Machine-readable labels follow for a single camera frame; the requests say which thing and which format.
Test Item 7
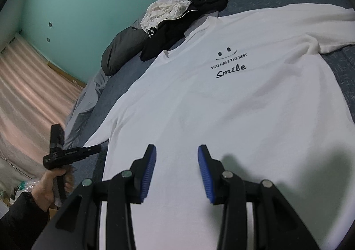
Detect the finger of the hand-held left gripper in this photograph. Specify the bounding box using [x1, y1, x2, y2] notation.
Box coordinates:
[80, 144, 102, 158]

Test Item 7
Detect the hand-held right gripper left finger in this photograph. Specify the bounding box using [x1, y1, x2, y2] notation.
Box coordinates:
[33, 144, 157, 250]

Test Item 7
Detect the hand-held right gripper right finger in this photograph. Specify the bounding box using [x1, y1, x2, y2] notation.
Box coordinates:
[197, 145, 319, 250]

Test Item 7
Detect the white long-sleeve shirt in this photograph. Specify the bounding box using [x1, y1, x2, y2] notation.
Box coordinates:
[83, 3, 355, 250]

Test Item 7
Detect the person's left forearm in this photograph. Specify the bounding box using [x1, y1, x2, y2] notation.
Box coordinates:
[0, 192, 51, 250]

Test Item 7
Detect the person's left hand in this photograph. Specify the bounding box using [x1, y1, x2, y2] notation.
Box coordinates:
[32, 168, 75, 212]

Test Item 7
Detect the light grey sheet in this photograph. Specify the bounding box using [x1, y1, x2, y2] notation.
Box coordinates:
[65, 74, 110, 148]

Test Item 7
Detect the pink striped curtain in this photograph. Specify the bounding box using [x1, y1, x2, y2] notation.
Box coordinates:
[0, 32, 84, 184]

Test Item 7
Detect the clear plastic bag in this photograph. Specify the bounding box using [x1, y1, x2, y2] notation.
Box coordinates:
[15, 179, 38, 193]

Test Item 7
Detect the wooden trim strip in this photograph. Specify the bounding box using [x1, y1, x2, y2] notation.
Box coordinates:
[47, 61, 87, 88]

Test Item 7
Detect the dark grey duvet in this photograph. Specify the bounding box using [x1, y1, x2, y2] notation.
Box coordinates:
[100, 0, 311, 76]

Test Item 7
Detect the black garment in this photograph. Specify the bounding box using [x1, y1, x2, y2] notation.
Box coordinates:
[139, 0, 231, 62]

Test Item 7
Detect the white crumpled garment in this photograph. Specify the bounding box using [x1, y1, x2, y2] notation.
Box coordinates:
[140, 0, 192, 31]

